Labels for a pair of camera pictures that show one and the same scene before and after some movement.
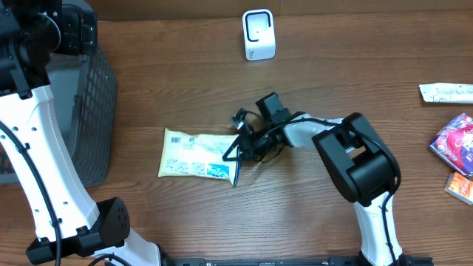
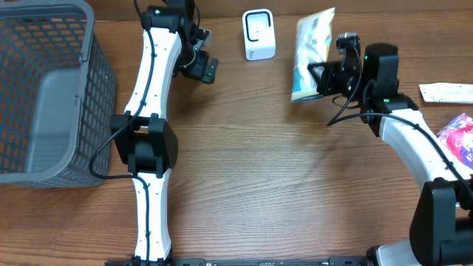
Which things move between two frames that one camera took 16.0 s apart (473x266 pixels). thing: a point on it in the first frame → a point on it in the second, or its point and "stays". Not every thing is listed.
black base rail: x=338 y=261 stays
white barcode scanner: x=259 y=35 stays
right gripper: x=244 y=149 → x=322 y=76
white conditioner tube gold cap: x=447 y=92 stays
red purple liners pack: x=454 y=142 stays
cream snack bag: x=196 y=155 → x=313 y=37
